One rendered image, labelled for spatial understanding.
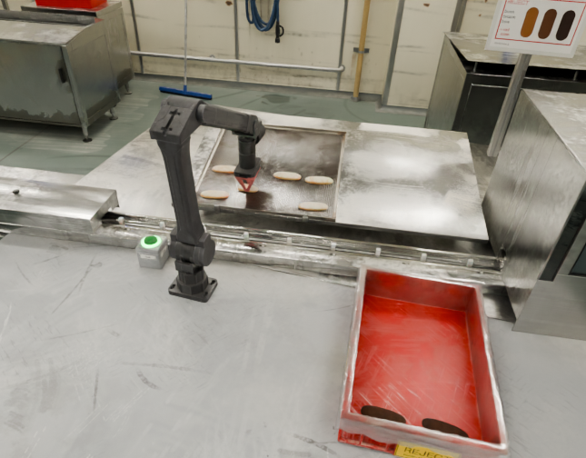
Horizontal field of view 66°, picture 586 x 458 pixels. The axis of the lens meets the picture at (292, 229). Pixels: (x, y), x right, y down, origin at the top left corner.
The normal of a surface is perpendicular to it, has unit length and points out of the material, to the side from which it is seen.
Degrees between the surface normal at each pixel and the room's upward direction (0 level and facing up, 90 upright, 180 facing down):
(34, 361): 0
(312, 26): 90
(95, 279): 0
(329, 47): 90
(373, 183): 10
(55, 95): 90
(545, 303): 90
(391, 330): 0
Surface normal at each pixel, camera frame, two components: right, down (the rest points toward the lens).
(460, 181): 0.01, -0.69
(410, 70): -0.15, 0.59
